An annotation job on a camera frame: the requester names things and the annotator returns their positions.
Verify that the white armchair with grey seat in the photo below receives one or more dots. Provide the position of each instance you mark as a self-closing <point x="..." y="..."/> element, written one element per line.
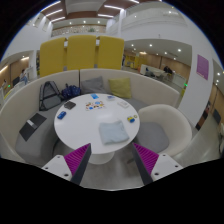
<point x="170" y="121"/>

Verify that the ceiling lights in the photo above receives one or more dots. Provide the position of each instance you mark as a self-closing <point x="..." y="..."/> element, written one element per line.
<point x="55" y="12"/>

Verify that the yellow blue figure toy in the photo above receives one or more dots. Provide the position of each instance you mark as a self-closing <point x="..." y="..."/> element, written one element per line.
<point x="130" y="119"/>

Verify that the person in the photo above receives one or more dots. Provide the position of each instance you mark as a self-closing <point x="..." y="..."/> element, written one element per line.
<point x="167" y="70"/>
<point x="24" y="76"/>

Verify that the curved beige sofa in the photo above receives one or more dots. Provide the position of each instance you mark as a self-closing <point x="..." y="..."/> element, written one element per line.
<point x="16" y="106"/>

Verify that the grey backpack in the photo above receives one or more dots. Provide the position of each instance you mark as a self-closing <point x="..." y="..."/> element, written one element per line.
<point x="50" y="96"/>

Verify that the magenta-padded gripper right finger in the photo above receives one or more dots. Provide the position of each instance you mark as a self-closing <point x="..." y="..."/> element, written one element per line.
<point x="145" y="159"/>

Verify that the yellow-green cushion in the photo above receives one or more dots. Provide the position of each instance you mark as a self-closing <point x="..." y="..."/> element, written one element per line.
<point x="120" y="88"/>

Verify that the yellow partition panel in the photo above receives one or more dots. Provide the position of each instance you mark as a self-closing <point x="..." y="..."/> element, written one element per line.
<point x="81" y="52"/>
<point x="110" y="52"/>
<point x="52" y="57"/>

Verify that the dark brown wallet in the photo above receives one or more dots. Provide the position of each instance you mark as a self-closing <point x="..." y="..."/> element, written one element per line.
<point x="69" y="105"/>

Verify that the purple wall sign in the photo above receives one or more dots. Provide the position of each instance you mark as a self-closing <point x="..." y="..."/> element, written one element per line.
<point x="202" y="66"/>

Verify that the small white blue packet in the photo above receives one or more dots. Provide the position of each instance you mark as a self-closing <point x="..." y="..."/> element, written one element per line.
<point x="111" y="98"/>

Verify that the dark blue patterned bag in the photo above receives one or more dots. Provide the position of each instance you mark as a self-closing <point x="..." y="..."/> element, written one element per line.
<point x="71" y="92"/>

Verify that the blue card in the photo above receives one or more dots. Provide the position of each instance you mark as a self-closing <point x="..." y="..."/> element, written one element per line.
<point x="94" y="96"/>

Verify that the light blue towel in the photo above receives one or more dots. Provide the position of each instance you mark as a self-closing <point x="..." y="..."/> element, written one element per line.
<point x="113" y="132"/>

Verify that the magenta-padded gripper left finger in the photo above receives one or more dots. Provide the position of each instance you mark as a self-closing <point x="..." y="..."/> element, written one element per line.
<point x="78" y="159"/>

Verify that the grey cushion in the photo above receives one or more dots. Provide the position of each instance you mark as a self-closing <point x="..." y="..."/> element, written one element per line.
<point x="93" y="85"/>

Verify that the colourful sticker sheet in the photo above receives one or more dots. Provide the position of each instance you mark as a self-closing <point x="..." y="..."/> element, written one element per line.
<point x="95" y="105"/>

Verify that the dark grey laptop sleeve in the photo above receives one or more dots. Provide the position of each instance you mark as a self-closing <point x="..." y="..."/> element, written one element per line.
<point x="31" y="126"/>

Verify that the flat white box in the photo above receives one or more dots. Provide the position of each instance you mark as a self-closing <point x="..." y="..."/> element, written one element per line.
<point x="123" y="104"/>

